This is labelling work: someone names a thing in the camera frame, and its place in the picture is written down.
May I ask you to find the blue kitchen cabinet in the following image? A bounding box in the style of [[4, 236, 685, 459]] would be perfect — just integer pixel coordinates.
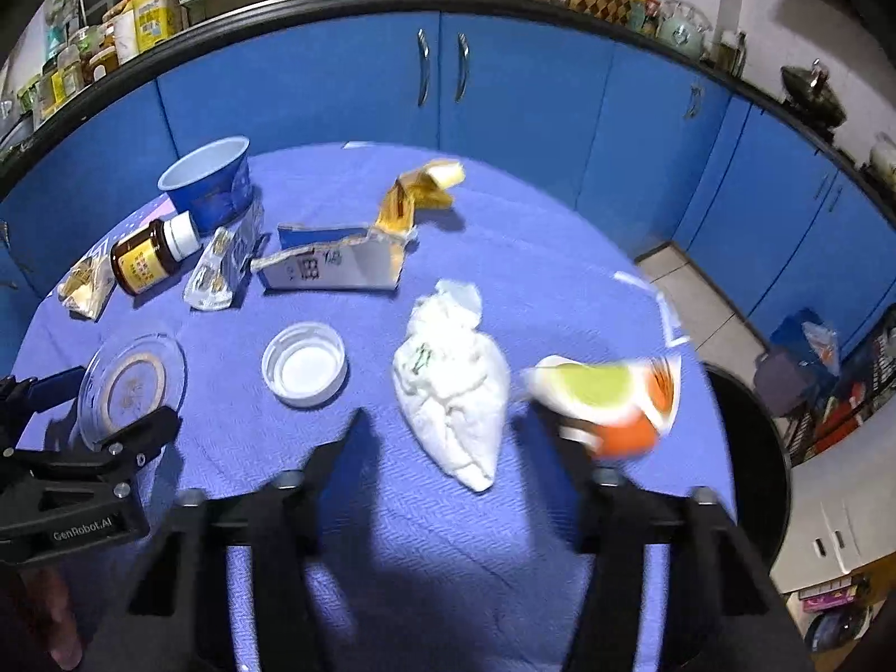
[[0, 10, 896, 358]]

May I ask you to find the torn cardboard box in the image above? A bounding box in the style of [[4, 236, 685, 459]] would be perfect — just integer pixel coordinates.
[[250, 222, 422, 293]]

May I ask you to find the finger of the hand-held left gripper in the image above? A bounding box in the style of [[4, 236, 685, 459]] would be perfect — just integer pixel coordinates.
[[14, 404, 184, 486], [0, 367, 87, 428]]

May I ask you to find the row of condiment jars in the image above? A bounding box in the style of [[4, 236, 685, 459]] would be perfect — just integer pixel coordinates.
[[17, 20, 120, 122]]

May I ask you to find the cluttered floor rack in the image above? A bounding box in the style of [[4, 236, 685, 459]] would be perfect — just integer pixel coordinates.
[[790, 308, 896, 466]]

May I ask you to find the white cabinet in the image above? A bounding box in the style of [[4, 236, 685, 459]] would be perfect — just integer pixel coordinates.
[[770, 444, 896, 592]]

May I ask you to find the yellow plastic bottle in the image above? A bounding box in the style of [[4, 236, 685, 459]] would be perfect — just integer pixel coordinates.
[[132, 0, 180, 54]]

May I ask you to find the brown medicine bottle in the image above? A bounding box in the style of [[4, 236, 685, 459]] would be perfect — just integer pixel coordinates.
[[110, 212, 203, 296]]

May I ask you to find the orange green snack packet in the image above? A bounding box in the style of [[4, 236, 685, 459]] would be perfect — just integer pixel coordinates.
[[520, 352, 684, 464]]

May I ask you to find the clear round plastic lid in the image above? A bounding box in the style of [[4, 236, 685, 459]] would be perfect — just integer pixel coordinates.
[[76, 333, 189, 454]]

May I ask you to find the blue paper bowl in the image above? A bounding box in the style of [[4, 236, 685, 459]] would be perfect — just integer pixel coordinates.
[[157, 136, 254, 236]]

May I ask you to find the black trash bin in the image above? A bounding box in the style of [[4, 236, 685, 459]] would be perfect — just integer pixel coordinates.
[[698, 360, 794, 578]]

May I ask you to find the person's left hand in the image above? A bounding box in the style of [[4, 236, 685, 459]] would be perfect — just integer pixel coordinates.
[[20, 566, 82, 668]]

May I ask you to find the mint green kettle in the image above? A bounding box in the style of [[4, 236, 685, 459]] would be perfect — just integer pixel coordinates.
[[656, 0, 713, 62]]

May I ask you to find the white plastic lid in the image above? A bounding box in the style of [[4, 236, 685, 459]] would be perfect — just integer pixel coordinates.
[[261, 321, 349, 409]]

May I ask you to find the white plastic bottle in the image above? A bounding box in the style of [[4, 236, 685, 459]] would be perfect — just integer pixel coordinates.
[[112, 10, 142, 66]]

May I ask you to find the yellow crumpled wrapper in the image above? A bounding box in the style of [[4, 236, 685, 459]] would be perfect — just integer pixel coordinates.
[[375, 158, 467, 234]]

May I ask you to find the blue plastic bag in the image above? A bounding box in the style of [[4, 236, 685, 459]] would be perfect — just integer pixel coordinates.
[[769, 308, 842, 380]]

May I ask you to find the grey bag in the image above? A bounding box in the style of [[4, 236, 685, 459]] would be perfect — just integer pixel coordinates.
[[753, 350, 808, 419]]

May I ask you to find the golden snack wrapper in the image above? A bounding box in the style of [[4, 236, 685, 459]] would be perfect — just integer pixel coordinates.
[[55, 250, 117, 324]]

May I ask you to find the black wok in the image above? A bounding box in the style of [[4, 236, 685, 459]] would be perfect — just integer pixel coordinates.
[[780, 59, 850, 133]]

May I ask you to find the clear foil blister pack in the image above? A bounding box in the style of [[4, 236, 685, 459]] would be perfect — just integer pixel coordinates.
[[183, 206, 265, 313]]

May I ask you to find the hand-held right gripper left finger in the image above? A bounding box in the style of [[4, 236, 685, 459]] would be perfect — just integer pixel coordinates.
[[98, 437, 351, 672]]

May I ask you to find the white crumpled plastic bag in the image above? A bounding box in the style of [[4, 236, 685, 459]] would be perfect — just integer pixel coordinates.
[[391, 278, 512, 493]]

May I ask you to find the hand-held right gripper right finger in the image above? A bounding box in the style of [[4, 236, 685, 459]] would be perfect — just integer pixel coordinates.
[[558, 426, 813, 672]]

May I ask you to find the blue tablecloth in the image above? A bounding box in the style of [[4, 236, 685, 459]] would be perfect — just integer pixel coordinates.
[[12, 142, 738, 672]]

